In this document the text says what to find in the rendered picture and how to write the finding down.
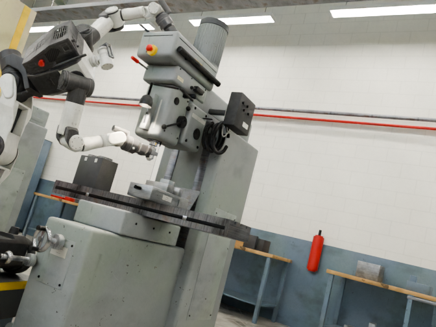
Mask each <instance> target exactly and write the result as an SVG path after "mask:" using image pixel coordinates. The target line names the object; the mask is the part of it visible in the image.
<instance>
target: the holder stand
mask: <svg viewBox="0 0 436 327"><path fill-rule="evenodd" d="M117 166H118V163H115V162H113V160H112V159H110V158H107V157H105V156H95V155H92V154H89V155H88V156H86V155H81V157H80V161H79V164H78V167H77V170H76V173H75V177H74V179H73V183H72V184H78V185H81V186H86V187H89V188H95V189H100V190H103V191H109V192H110V190H111V187H112V183H113V181H114V176H115V173H116V171H117Z"/></svg>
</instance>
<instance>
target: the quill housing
mask: <svg viewBox="0 0 436 327"><path fill-rule="evenodd" d="M151 93H155V94H157V95H158V96H159V98H158V102H157V105H156V108H155V111H154V115H153V118H152V121H151V125H150V128H149V130H143V129H141V128H140V127H139V126H140V124H141V122H142V119H143V116H144V113H145V109H146V108H145V107H142V108H141V112H140V115H139V119H138V122H137V125H136V129H135V134H136V135H137V136H139V137H141V138H143V139H145V140H146V141H148V140H147V138H150V139H155V140H158V141H161V142H162V144H161V145H167V146H175V145H176V144H177V142H178V138H179V135H180V131H181V128H178V127H177V125H174V126H171V127H167V128H166V129H165V130H164V129H162V125H163V124H165V125H170V124H173V123H176V120H177V118H178V117H179V116H185V114H186V107H187V106H188V104H189V99H185V98H183V97H182V96H183V93H182V92H181V91H180V90H176V89H172V88H166V87H161V86H155V85H152V89H151Z"/></svg>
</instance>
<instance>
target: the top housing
mask: <svg viewBox="0 0 436 327"><path fill-rule="evenodd" d="M148 44H151V45H155V46H157V48H158V51H157V53H156V54H155V55H154V56H150V55H149V54H148V53H146V46H147V45H148ZM179 46H182V47H183V48H184V49H185V50H186V51H187V52H188V53H189V54H190V55H191V56H192V57H193V58H194V59H196V60H197V61H198V62H199V63H200V64H201V65H202V66H203V67H204V68H205V69H207V70H208V71H209V72H210V73H211V74H212V75H213V76H214V77H216V74H217V69H216V67H214V66H213V65H212V64H211V63H210V62H209V61H208V60H207V59H206V58H205V57H204V56H203V55H202V54H201V53H200V52H199V51H198V50H197V49H196V48H195V47H194V46H193V45H192V44H190V43H189V42H188V41H187V40H186V39H185V37H183V35H181V33H179V32H178V31H165V32H145V33H143V36H142V39H141V42H140V45H139V49H138V52H137V56H138V58H140V59H141V60H142V61H144V62H145V63H146V64H147V65H157V66H180V67H181V68H182V69H183V70H184V71H185V72H186V73H187V74H189V75H190V76H191V77H192V78H194V79H195V80H196V81H197V82H198V83H199V84H201V85H202V86H203V87H205V88H206V89H207V90H208V91H212V89H213V85H214V83H212V82H211V81H210V80H208V78H207V77H205V76H204V75H203V74H202V73H201V72H200V71H199V70H198V69H197V68H196V67H195V66H193V65H192V64H191V63H190V62H189V61H188V60H185V58H184V57H183V56H182V55H181V54H180V53H179V52H178V51H177V48H178V47H179Z"/></svg>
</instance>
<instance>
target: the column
mask: <svg viewBox="0 0 436 327"><path fill-rule="evenodd" d="M225 145H227V146H228V148H227V150H226V152H225V153H223V154H221V155H218V154H215V153H214V152H213V153H210V152H208V151H207V150H206V149H204V148H203V147H202V143H201V141H200V145H199V149H198V151H197V152H189V151H181V150H176V149H168V148H167V147H164V150H163V154H162V158H161V161H160V165H159V168H158V172H157V174H156V178H155V182H160V180H161V178H162V179H167V180H171V181H173V182H174V183H175V184H174V186H176V187H180V188H186V189H192V190H195V191H201V192H200V194H199V196H198V197H197V199H196V201H195V202H194V204H193V205H192V207H191V209H190V210H191V211H194V212H200V213H205V214H208V215H213V216H217V217H222V218H225V219H231V220H233V221H235V222H238V223H241V218H242V215H243V210H244V207H245V203H246V199H247V195H248V190H249V187H250V182H251V179H252V174H253V171H254V166H255V163H256V158H257V155H258V150H257V149H255V148H254V147H253V146H252V145H251V144H249V143H248V142H246V141H245V140H244V139H243V138H241V137H240V136H238V135H237V134H235V133H234V132H233V131H231V133H230V138H226V139H225V142H224V145H223V146H222V148H221V149H220V150H219V151H222V150H223V149H224V146H225ZM179 227H180V231H179V234H178V238H177V241H176V245H175V246H177V247H181V248H183V249H184V255H183V258H182V263H181V266H180V270H179V273H178V278H177V280H176V285H175V289H174V292H173V296H172V299H171V303H170V306H169V311H168V314H167V318H166V321H165V325H164V327H214V326H215V322H216V318H217V314H218V311H219V306H220V303H221V298H222V295H223V290H224V286H225V283H226V278H227V275H228V270H229V267H230V262H231V259H232V254H233V251H234V247H235V243H236V240H234V239H229V238H226V237H222V236H217V235H214V234H209V233H206V232H201V231H198V230H194V229H191V228H186V227H183V226H179Z"/></svg>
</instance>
